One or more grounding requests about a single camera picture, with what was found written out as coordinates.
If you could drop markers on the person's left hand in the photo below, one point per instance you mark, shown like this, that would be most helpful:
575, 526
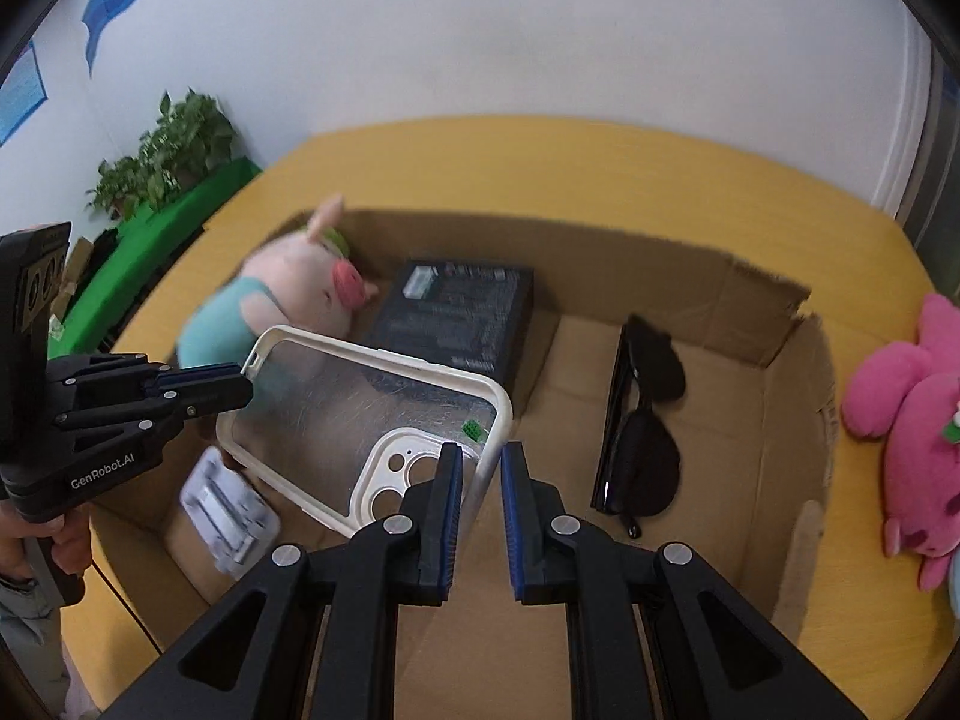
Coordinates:
71, 547

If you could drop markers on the green potted plant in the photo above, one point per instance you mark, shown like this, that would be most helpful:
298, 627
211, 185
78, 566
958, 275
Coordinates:
180, 142

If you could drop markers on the clear white-rimmed phone case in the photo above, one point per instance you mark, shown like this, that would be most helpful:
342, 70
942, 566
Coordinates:
375, 465

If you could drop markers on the black product box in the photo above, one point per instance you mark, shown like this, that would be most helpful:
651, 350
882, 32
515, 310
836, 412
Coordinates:
465, 315

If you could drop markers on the blue wall poster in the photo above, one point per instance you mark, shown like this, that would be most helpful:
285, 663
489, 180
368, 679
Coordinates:
19, 94

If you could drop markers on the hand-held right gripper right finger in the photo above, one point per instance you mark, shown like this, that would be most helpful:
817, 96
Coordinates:
514, 517

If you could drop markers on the blue wave wall decal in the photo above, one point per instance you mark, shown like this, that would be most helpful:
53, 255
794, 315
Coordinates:
112, 0

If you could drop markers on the brown cardboard box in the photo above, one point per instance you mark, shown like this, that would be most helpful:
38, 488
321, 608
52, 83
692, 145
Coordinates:
570, 405

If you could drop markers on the green cloth covered table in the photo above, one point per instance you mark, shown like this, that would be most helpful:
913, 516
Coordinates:
172, 232

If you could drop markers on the pink pig plush toy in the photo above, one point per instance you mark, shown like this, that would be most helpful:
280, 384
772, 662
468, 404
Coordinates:
300, 270

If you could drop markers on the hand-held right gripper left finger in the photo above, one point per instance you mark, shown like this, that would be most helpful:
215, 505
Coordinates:
450, 517

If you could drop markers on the small brown carton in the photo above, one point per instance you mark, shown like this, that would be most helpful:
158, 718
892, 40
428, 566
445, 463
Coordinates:
75, 262

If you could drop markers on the white plastic packet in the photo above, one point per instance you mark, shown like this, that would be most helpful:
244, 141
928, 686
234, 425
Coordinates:
225, 510

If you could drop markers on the white door frame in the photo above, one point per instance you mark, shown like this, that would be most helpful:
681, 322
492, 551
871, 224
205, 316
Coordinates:
904, 120

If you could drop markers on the yellow wooden desktop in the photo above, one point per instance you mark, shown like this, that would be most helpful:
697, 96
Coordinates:
600, 180

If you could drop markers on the magenta plush toy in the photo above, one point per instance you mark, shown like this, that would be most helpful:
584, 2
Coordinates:
915, 405

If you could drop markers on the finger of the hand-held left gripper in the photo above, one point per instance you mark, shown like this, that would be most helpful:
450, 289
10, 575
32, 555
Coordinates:
180, 382
150, 420

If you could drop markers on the black sunglasses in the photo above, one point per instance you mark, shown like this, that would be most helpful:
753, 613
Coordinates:
645, 457

